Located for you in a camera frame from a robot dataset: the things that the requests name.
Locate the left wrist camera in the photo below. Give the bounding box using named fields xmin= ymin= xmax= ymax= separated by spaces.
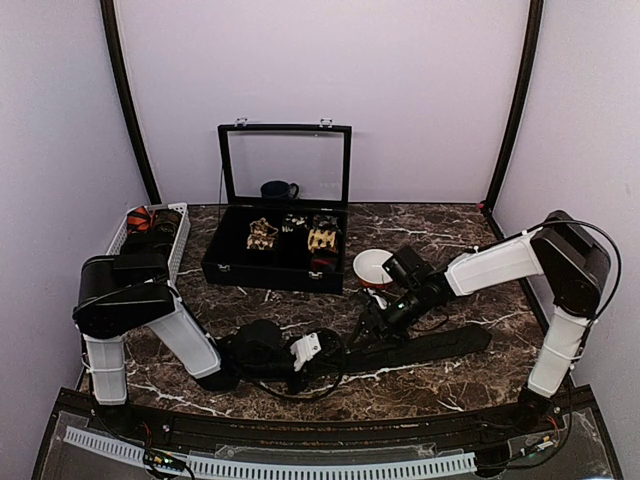
xmin=233 ymin=319 xmax=282 ymax=365

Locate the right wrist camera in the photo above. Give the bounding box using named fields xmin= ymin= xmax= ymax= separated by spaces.
xmin=382 ymin=245 xmax=434 ymax=290

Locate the orange striped rolled tie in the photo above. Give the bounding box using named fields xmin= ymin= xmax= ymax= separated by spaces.
xmin=126 ymin=206 xmax=155 ymax=235

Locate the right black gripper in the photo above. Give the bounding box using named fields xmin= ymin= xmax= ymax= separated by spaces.
xmin=347 ymin=285 xmax=429 ymax=354

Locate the black white rolled tie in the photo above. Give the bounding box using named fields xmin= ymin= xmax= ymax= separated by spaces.
xmin=281 ymin=213 xmax=309 ymax=235

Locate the white and orange bowl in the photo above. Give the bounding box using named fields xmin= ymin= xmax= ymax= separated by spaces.
xmin=353 ymin=249 xmax=393 ymax=289

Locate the white cable duct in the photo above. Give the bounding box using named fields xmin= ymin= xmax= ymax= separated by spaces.
xmin=63 ymin=427 xmax=477 ymax=479

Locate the tan patterned rolled tie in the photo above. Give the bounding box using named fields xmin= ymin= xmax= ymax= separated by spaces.
xmin=307 ymin=214 xmax=341 ymax=253

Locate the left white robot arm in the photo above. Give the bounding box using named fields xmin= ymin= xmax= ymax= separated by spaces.
xmin=72 ymin=254 xmax=347 ymax=436

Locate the red black rolled tie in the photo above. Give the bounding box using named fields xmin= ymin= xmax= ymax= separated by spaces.
xmin=310 ymin=250 xmax=339 ymax=272

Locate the dark blue mug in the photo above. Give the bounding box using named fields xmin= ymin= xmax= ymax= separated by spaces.
xmin=260 ymin=180 xmax=300 ymax=200

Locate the black tie storage box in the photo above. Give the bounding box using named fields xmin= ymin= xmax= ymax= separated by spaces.
xmin=201 ymin=119 xmax=352 ymax=294

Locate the brown rolled tie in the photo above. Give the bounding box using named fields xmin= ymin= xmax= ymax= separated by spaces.
xmin=152 ymin=209 xmax=182 ymax=236

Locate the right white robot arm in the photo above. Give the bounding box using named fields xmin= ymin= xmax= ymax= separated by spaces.
xmin=359 ymin=210 xmax=623 ymax=434

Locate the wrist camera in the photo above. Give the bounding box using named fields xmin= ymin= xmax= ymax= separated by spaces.
xmin=382 ymin=245 xmax=434 ymax=290
xmin=233 ymin=319 xmax=282 ymax=365

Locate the white plastic basket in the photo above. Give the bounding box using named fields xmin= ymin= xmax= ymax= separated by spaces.
xmin=106 ymin=202 xmax=191 ymax=283

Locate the leopard print rolled tie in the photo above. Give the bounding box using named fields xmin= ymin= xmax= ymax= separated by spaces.
xmin=247 ymin=218 xmax=279 ymax=251

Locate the black necktie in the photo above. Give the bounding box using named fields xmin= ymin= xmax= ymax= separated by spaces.
xmin=345 ymin=324 xmax=492 ymax=373

